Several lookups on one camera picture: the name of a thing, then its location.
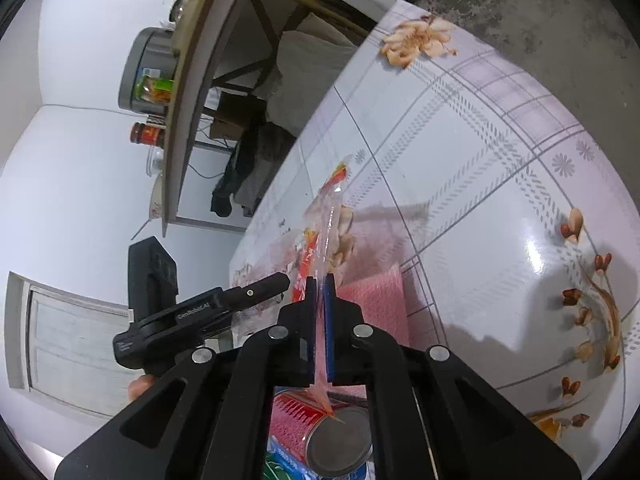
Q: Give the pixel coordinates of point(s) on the red sauce jar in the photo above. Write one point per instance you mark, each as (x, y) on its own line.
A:
(147, 134)

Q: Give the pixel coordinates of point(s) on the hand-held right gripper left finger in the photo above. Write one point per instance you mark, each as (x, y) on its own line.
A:
(313, 330)

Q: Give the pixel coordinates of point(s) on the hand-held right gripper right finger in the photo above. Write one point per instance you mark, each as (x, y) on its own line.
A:
(329, 330)

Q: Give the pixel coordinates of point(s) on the white sack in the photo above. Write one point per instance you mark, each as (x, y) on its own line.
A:
(305, 70)

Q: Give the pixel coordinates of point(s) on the glass jar with dark lid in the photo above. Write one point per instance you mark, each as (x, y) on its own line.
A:
(179, 10)

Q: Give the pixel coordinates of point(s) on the person's left hand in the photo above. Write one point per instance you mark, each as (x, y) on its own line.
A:
(139, 389)

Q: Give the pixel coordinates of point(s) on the pink foam pad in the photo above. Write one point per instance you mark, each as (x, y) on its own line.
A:
(375, 300)

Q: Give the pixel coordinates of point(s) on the grey rice cooker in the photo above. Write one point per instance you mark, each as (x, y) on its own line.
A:
(145, 55)

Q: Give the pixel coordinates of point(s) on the white-legged side table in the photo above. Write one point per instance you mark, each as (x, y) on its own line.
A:
(192, 85)

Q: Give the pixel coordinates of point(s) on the red metal can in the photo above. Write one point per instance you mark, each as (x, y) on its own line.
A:
(340, 440)

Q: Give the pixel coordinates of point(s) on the white panelled door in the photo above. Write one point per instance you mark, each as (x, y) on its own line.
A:
(70, 340)

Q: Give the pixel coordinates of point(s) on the black cloth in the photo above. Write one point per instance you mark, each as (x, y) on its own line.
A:
(240, 170)

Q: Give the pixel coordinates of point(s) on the green lid pickle jar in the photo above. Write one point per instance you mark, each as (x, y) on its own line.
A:
(155, 89)

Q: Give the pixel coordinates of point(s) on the brown cardboard box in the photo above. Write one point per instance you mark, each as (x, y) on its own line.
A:
(235, 115)

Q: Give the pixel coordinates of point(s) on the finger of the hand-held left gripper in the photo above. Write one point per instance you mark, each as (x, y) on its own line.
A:
(260, 287)

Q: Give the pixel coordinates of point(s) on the glass bowl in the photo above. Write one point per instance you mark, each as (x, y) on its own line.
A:
(156, 160)

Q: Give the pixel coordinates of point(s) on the clear red snack wrapper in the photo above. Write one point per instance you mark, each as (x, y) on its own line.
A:
(327, 240)

